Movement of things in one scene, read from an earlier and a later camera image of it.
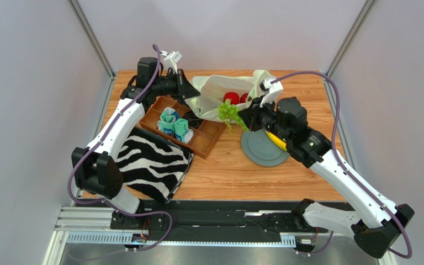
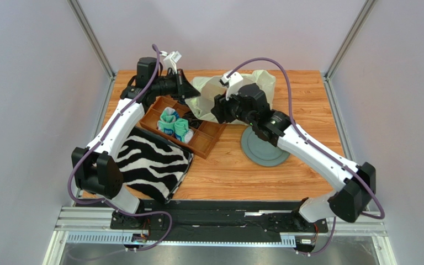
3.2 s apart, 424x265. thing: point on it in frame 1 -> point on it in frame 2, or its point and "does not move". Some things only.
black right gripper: [255, 117] -> [218, 109]
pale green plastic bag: [205, 93] does not move
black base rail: [178, 221] does not move
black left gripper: [184, 90] does not move
